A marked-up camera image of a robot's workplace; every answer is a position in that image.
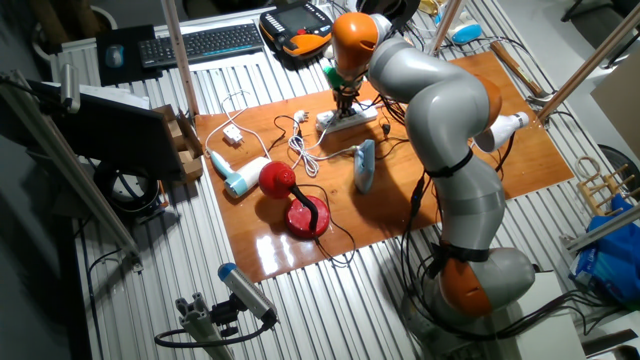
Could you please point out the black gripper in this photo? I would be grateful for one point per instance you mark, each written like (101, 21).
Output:
(347, 95)

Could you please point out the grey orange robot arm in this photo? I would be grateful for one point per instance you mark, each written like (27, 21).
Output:
(450, 115)

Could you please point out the white power strip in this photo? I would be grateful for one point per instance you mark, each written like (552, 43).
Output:
(362, 116)

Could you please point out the white square plug adapter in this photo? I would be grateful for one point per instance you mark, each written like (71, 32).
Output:
(232, 133)

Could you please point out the light blue travel iron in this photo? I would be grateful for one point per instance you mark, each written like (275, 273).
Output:
(364, 167)

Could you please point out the white rounded lump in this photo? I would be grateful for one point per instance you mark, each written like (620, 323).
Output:
(328, 51)

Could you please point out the red desk lamp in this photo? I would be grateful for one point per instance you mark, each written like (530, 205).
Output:
(277, 180)

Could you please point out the black orange teach pendant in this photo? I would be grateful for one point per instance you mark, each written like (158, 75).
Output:
(297, 27)

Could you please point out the black filament spool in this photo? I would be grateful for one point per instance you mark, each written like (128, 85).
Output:
(400, 7)

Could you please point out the white blue hair dryer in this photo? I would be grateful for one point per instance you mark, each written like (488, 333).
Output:
(245, 177)

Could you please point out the blue white plastic object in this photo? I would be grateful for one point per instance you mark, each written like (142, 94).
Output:
(465, 32)

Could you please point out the white cylindrical device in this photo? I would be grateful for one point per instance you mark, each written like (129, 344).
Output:
(502, 131)

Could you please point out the black keyboard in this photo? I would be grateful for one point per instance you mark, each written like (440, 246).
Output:
(200, 45)

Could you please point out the orange wooden board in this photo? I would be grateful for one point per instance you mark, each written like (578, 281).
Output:
(530, 165)

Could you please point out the black monitor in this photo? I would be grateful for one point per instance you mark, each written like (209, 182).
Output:
(120, 135)

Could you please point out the black mouse pad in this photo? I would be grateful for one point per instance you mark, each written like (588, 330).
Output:
(120, 75)

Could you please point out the grey computer mouse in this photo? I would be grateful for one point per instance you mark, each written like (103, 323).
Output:
(114, 56)

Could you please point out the short aluminium profile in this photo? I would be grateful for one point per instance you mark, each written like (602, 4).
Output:
(200, 325)

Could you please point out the wooden peg rack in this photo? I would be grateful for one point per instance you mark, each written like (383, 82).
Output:
(605, 187)

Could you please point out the brown cardboard sheet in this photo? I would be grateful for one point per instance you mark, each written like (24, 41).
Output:
(620, 105)

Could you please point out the grey cylindrical webcam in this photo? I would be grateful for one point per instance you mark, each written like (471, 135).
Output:
(70, 87)

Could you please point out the black office chair base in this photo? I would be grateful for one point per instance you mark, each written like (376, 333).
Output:
(620, 30)

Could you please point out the blue plastic bag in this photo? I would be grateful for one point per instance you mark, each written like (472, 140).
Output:
(615, 260)

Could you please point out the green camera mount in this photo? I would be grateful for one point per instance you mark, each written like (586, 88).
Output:
(332, 77)

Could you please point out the light wooden post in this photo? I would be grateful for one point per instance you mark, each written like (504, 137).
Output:
(177, 55)
(447, 22)
(590, 62)

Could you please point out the grey camera with blue tip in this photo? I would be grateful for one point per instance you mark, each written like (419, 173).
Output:
(245, 290)

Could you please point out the black camera bracket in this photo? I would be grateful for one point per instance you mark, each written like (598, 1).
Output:
(225, 315)

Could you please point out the aluminium frame beam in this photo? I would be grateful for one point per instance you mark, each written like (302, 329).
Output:
(605, 227)
(65, 165)

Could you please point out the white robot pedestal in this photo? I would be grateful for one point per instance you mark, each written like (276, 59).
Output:
(550, 325)

